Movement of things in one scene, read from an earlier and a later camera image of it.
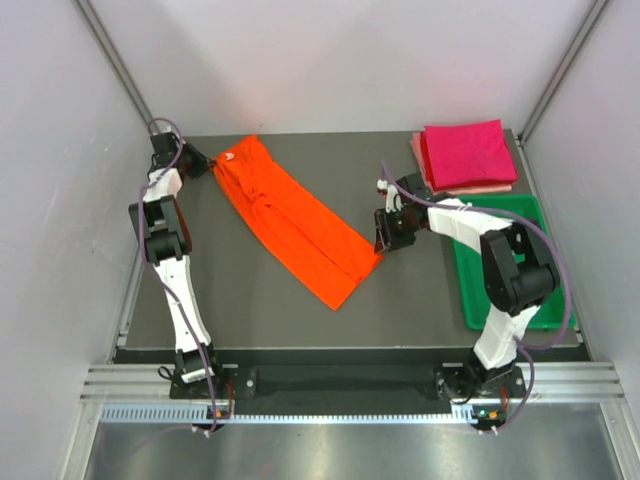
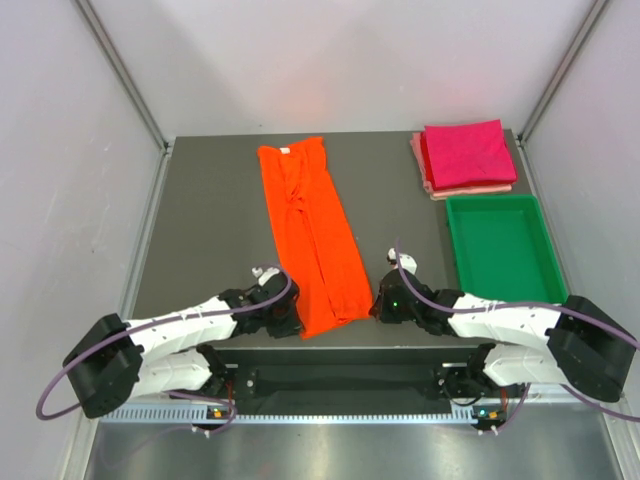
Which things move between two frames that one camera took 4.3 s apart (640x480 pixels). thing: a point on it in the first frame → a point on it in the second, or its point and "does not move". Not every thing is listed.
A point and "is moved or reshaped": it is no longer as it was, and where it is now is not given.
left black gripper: [202, 163] → [292, 325]
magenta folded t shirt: [468, 153] does not move
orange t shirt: [331, 258] is moved or reshaped
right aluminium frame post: [562, 70] does not move
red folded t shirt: [427, 159] does not move
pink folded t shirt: [416, 144] does not move
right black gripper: [387, 239] → [381, 312]
